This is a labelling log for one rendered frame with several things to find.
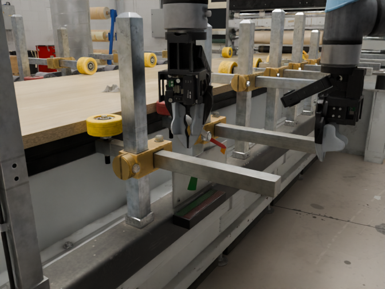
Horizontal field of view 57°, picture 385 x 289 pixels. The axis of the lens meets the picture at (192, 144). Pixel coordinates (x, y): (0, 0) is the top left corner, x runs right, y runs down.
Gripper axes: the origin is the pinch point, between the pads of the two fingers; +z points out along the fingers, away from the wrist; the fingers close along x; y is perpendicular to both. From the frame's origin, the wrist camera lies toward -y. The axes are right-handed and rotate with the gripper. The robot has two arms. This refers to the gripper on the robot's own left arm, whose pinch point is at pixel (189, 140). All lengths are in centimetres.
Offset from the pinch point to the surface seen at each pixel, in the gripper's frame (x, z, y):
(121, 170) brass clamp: -12.4, 5.5, 4.4
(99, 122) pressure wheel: -20.9, -1.2, -4.2
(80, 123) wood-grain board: -26.8, -0.3, -6.1
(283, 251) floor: 26, 89, -102
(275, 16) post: 14, -25, -69
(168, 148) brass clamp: -6.2, 4.0, -6.0
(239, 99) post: 4.9, -0.1, -45.4
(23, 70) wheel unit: -97, -3, -77
